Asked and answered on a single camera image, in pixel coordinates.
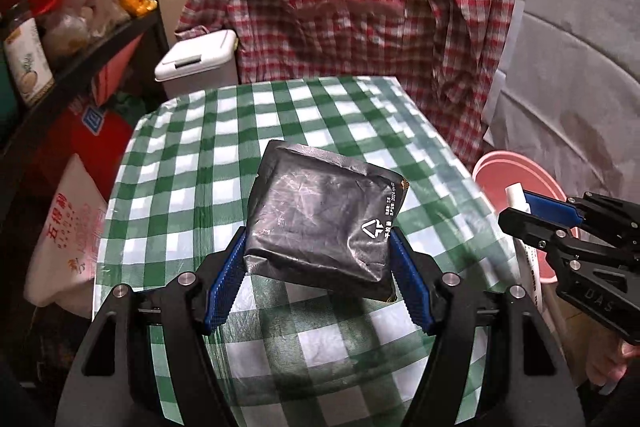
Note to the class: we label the clear plastic bags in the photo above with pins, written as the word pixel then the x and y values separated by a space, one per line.
pixel 80 22

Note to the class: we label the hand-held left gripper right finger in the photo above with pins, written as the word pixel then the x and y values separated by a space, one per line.
pixel 412 287

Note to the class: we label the grey fabric cover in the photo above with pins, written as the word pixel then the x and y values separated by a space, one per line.
pixel 575 57

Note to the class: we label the white lidded bin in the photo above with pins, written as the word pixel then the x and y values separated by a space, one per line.
pixel 195 67

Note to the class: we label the small white tube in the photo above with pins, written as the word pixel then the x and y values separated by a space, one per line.
pixel 515 197

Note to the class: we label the black foil packet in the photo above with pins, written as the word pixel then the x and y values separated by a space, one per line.
pixel 320 227

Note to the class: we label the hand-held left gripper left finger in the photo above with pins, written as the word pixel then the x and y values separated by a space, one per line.
pixel 225 287

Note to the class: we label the black shelf rack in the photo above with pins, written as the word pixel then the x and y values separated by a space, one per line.
pixel 100 52

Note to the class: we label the person's right hand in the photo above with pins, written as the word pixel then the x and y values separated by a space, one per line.
pixel 612 357

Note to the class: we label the red plaid shirt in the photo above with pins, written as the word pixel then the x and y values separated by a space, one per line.
pixel 375 32

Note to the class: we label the green checked tablecloth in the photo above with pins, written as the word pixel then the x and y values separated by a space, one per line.
pixel 300 122

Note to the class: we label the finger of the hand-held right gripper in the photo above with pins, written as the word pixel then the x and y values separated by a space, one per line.
pixel 550 207
pixel 530 227

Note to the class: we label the labelled drink bottle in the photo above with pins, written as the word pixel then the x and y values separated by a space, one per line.
pixel 27 62

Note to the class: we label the white bag with red print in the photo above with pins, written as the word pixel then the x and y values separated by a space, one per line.
pixel 65 232

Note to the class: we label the red cardboard box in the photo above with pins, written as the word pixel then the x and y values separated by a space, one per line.
pixel 80 142

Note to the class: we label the green plastic bag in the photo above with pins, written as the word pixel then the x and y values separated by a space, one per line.
pixel 127 107

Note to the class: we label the pink plastic basin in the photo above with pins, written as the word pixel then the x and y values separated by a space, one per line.
pixel 500 172

